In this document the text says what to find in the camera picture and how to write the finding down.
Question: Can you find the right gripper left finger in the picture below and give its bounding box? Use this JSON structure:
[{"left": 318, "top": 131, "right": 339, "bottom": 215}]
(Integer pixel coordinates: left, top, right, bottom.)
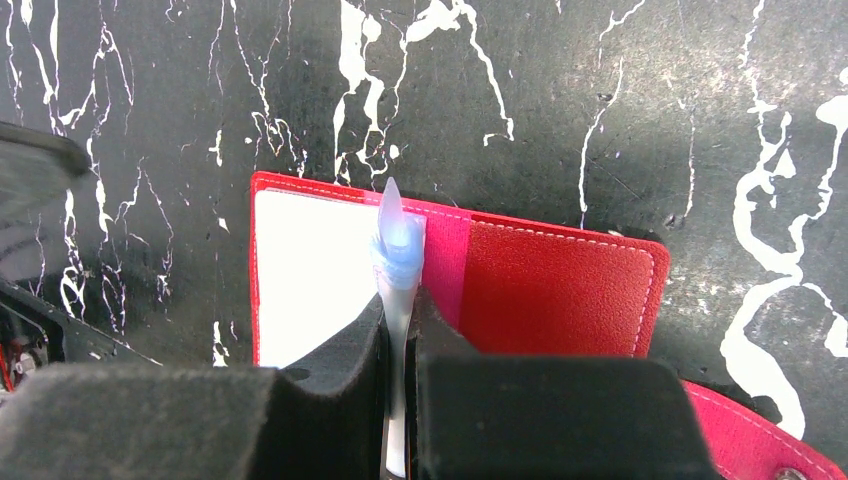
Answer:
[{"left": 1, "top": 299, "right": 386, "bottom": 479}]

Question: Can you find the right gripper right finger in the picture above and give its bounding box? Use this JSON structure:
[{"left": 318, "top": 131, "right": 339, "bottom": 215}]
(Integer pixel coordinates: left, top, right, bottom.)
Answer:
[{"left": 405, "top": 289, "right": 718, "bottom": 479}]

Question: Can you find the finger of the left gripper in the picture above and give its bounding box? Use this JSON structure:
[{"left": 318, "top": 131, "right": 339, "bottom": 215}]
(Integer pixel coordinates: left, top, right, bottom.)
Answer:
[{"left": 1, "top": 122, "right": 90, "bottom": 199}]

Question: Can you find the red leather card holder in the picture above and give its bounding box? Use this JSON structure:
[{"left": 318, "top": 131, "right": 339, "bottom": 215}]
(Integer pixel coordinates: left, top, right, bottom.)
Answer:
[{"left": 249, "top": 172, "right": 843, "bottom": 479}]

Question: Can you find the white credit card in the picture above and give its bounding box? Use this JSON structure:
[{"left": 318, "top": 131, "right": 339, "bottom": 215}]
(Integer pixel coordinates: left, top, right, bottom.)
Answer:
[{"left": 370, "top": 178, "right": 426, "bottom": 478}]

